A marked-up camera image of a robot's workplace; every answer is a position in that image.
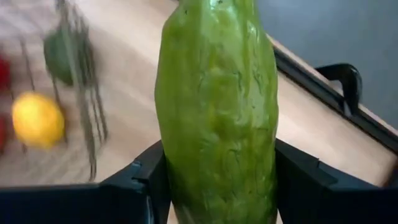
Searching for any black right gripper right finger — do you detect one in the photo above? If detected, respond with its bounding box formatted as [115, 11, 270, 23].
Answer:
[275, 139, 338, 224]

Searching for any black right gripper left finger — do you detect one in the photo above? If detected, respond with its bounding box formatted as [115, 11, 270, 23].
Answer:
[99, 140, 174, 224]

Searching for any green cucumber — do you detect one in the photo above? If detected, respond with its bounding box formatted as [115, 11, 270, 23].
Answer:
[154, 0, 279, 224]

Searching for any yellow lemon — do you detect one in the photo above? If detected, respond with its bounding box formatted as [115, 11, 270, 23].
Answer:
[11, 91, 66, 149]

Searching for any green avocado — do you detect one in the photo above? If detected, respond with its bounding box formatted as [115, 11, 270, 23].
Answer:
[42, 26, 94, 87]

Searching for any red tomato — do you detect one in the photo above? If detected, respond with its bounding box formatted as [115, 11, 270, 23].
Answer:
[0, 54, 12, 150]

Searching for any wire basket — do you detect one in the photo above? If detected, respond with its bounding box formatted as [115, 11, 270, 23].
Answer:
[17, 0, 109, 182]

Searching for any black table frame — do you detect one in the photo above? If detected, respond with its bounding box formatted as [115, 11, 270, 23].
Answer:
[270, 40, 398, 153]

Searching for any black frame clamp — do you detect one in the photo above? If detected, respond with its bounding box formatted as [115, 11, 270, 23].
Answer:
[315, 63, 364, 116]

